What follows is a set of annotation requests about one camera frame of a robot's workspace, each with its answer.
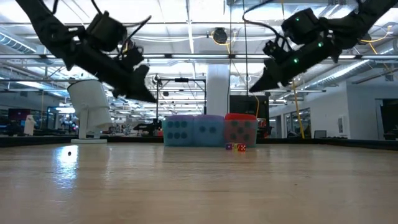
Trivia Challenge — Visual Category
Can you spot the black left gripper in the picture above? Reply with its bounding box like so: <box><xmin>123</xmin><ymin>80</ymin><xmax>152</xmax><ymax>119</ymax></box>
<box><xmin>72</xmin><ymin>46</ymin><xmax>158</xmax><ymax>104</ymax></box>

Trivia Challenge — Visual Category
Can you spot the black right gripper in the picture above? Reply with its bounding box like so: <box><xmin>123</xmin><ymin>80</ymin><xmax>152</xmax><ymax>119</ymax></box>
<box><xmin>249</xmin><ymin>35</ymin><xmax>340</xmax><ymax>93</ymax></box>

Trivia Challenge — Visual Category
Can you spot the red foam die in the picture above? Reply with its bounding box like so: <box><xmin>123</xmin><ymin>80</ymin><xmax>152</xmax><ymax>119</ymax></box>
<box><xmin>223</xmin><ymin>113</ymin><xmax>259</xmax><ymax>147</ymax></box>

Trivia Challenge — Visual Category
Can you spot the purple foam die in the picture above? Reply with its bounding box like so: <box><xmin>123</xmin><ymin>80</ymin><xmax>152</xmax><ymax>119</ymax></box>
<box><xmin>164</xmin><ymin>114</ymin><xmax>196</xmax><ymax>147</ymax></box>
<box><xmin>194</xmin><ymin>114</ymin><xmax>225</xmax><ymax>147</ymax></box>

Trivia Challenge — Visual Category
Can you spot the teal translucent plastic bin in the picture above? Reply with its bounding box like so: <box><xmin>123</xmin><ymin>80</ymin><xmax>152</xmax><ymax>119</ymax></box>
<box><xmin>162</xmin><ymin>114</ymin><xmax>259</xmax><ymax>148</ymax></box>

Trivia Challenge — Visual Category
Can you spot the black cabinet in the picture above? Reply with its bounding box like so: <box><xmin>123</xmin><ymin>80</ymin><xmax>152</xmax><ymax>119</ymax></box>
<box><xmin>229</xmin><ymin>95</ymin><xmax>270</xmax><ymax>138</ymax></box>

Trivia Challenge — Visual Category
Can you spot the white square pillar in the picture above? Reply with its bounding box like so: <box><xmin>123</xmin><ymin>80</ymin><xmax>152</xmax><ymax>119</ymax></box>
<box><xmin>206</xmin><ymin>64</ymin><xmax>231</xmax><ymax>118</ymax></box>

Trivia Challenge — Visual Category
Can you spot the white bottle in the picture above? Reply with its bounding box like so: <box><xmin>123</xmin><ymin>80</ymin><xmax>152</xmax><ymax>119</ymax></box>
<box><xmin>24</xmin><ymin>114</ymin><xmax>37</xmax><ymax>136</ymax></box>

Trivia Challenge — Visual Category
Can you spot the dark red monitor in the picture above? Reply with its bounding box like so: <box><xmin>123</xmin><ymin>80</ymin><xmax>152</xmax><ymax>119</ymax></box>
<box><xmin>8</xmin><ymin>108</ymin><xmax>32</xmax><ymax>122</ymax></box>

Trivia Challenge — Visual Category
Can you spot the black background rig frame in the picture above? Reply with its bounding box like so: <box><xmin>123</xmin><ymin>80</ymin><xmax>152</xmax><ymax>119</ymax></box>
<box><xmin>155</xmin><ymin>74</ymin><xmax>208</xmax><ymax>138</ymax></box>

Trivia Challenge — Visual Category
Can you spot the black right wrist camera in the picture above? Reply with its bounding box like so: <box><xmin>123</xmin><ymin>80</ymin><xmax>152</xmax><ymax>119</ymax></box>
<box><xmin>262</xmin><ymin>39</ymin><xmax>292</xmax><ymax>65</ymax></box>

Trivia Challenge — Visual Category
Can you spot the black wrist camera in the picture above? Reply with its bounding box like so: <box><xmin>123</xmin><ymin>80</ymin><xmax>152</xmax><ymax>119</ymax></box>
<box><xmin>262</xmin><ymin>39</ymin><xmax>292</xmax><ymax>65</ymax></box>
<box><xmin>121</xmin><ymin>45</ymin><xmax>146</xmax><ymax>69</ymax></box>

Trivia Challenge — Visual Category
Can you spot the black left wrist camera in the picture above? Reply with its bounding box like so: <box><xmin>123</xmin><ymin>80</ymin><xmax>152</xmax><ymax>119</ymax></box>
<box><xmin>121</xmin><ymin>45</ymin><xmax>146</xmax><ymax>69</ymax></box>

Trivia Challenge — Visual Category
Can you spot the yellow cable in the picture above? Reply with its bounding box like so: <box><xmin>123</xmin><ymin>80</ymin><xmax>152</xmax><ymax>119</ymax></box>
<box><xmin>281</xmin><ymin>0</ymin><xmax>306</xmax><ymax>139</ymax></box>

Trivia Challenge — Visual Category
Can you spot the black ceiling cable reel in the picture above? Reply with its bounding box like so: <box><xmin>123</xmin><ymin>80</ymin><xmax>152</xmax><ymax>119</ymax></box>
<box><xmin>212</xmin><ymin>27</ymin><xmax>229</xmax><ymax>45</ymax></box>

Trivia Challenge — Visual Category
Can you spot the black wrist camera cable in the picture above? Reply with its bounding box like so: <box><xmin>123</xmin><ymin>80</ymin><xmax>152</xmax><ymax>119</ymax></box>
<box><xmin>242</xmin><ymin>0</ymin><xmax>293</xmax><ymax>50</ymax></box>

